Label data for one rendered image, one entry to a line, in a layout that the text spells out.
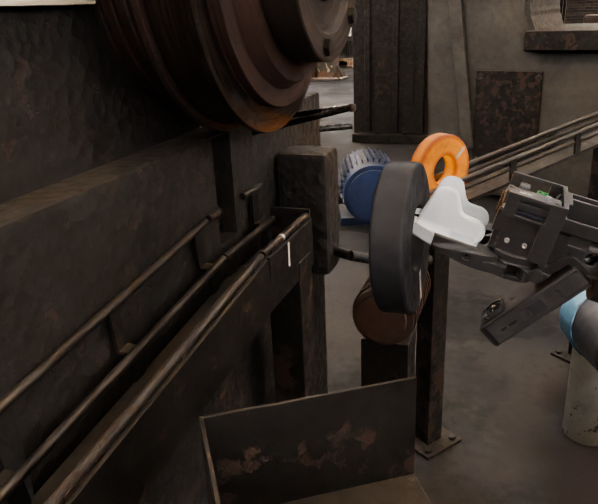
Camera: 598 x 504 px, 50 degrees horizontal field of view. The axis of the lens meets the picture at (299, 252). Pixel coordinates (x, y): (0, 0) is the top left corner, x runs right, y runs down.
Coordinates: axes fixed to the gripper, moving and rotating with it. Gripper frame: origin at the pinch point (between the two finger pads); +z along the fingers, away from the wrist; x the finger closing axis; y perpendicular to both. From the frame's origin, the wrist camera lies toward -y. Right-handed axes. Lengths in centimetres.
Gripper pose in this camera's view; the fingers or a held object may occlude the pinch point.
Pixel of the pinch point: (402, 220)
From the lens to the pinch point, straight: 65.3
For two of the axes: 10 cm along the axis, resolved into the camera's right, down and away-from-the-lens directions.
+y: 2.0, -8.7, -4.5
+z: -9.2, -3.3, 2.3
